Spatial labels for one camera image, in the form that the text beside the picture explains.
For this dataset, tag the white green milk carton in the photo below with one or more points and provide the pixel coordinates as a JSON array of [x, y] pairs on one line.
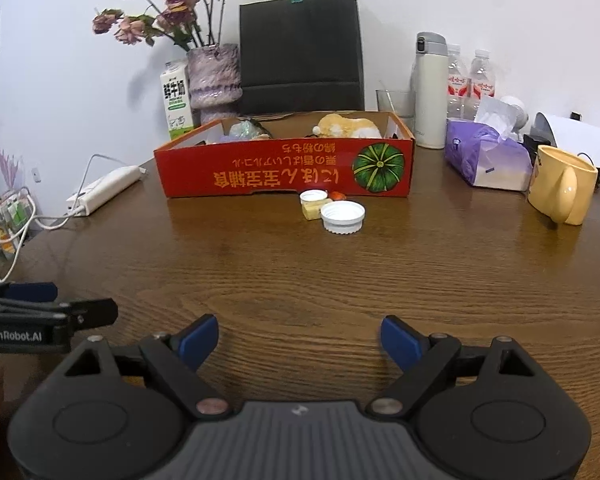
[[176, 105]]

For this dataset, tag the clear water bottle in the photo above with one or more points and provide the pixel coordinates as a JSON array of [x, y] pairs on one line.
[[482, 82], [457, 90]]

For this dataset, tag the dried pink flowers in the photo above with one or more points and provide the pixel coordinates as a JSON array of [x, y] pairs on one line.
[[172, 5]]

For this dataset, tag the pile of small boxes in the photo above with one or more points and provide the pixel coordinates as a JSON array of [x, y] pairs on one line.
[[2, 225]]

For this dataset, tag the yellow mug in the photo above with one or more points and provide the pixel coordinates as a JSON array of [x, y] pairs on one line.
[[560, 185]]

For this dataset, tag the purple glass vase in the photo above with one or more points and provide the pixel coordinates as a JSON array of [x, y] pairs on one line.
[[214, 77]]

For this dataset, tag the purple tissue pack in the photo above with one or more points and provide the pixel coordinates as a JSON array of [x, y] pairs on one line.
[[485, 160]]

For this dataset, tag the pale green crumpled wrapper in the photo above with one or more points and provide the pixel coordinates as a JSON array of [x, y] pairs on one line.
[[247, 131]]

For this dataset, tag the wooden desktop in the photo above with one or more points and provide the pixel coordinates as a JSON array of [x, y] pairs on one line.
[[300, 270]]

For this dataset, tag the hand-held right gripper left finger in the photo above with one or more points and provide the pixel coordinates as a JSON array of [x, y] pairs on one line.
[[197, 342]]

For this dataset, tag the pink wall sticker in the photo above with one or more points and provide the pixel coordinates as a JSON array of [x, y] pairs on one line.
[[7, 165]]

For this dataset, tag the red cardboard box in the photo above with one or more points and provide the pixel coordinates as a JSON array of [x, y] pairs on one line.
[[260, 172]]

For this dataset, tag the large white ribbed lid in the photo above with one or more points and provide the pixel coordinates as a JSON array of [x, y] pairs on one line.
[[343, 216]]

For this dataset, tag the yellow block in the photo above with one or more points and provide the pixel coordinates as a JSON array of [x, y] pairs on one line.
[[311, 210]]

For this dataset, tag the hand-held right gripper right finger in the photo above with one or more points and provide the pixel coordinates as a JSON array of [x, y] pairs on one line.
[[400, 344]]

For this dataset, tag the black paper bag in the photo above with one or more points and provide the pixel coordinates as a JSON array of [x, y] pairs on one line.
[[300, 55]]

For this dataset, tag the yellow plush toy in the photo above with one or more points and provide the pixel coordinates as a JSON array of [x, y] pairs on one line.
[[347, 127]]

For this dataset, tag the white thermos bottle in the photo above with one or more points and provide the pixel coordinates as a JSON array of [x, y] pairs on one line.
[[430, 100]]

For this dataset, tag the small white bottle cap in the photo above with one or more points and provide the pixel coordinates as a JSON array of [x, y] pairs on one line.
[[313, 196]]

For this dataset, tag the clear glass cup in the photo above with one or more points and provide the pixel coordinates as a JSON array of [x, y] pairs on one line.
[[395, 105]]

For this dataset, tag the small red object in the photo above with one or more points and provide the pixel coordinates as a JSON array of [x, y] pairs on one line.
[[337, 196]]

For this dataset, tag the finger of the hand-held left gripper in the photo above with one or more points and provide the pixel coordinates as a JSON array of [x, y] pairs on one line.
[[32, 292], [95, 312]]

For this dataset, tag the white power strip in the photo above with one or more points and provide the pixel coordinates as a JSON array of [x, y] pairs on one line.
[[105, 187]]

